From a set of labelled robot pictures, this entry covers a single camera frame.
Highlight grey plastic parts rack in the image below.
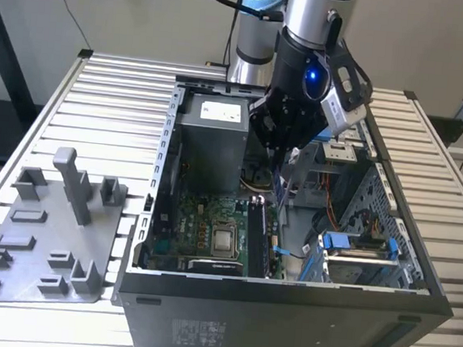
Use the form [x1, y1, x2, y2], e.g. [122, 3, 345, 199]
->
[0, 140, 133, 317]

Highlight thin black wall wire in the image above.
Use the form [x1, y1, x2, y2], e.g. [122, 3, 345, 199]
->
[36, 0, 97, 52]

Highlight black open PC case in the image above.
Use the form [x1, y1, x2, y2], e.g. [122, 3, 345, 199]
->
[107, 70, 463, 347]

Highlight orange wires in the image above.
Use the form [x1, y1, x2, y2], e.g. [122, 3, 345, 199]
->
[318, 171, 344, 232]

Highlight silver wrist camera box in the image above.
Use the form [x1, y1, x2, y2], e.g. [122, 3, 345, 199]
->
[317, 39, 378, 137]

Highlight grey power supply unit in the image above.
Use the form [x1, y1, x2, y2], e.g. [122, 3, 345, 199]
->
[171, 92, 252, 198]

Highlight black furniture frame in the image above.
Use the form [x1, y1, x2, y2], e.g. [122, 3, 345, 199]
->
[0, 0, 55, 210]

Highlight hard disk in blue carrier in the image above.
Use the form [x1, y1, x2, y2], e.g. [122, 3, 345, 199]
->
[314, 229, 403, 290]

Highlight blue drive bay latch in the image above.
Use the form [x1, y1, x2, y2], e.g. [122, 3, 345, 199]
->
[311, 128, 333, 143]

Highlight green RAM stick white label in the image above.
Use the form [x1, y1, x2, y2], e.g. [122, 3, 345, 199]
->
[270, 165, 288, 207]

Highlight silver CPU in socket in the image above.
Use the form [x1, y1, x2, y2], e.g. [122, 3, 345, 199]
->
[210, 227, 238, 260]

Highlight black graphics card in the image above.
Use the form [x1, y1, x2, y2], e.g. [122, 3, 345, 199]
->
[184, 256, 247, 277]

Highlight white yellow wire bundle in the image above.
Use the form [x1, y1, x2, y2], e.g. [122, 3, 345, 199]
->
[240, 168, 276, 194]

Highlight black hanging cable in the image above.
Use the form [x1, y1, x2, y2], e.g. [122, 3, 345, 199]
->
[223, 12, 237, 67]

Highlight green motherboard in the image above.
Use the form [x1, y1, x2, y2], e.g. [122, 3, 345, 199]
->
[141, 186, 291, 283]

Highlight black box behind table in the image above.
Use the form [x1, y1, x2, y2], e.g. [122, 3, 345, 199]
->
[423, 114, 463, 150]

